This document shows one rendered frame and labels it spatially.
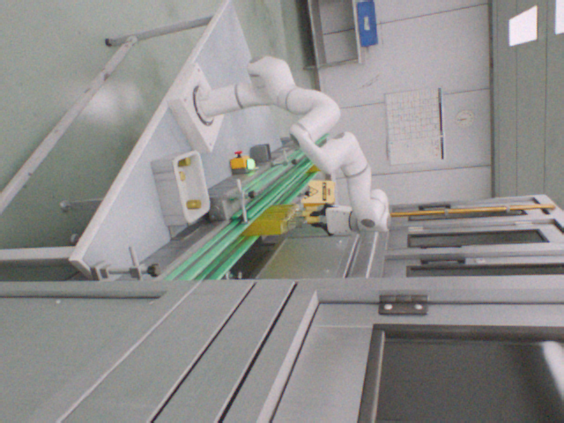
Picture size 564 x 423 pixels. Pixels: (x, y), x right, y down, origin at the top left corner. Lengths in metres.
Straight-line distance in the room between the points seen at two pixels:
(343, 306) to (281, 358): 0.15
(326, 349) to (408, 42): 7.00
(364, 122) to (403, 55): 1.17
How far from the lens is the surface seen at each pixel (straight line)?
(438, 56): 7.37
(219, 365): 0.48
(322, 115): 1.35
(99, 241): 1.24
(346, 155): 1.32
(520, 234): 1.87
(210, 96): 1.65
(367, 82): 7.40
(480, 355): 0.49
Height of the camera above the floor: 1.57
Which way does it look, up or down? 18 degrees down
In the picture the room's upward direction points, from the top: 87 degrees clockwise
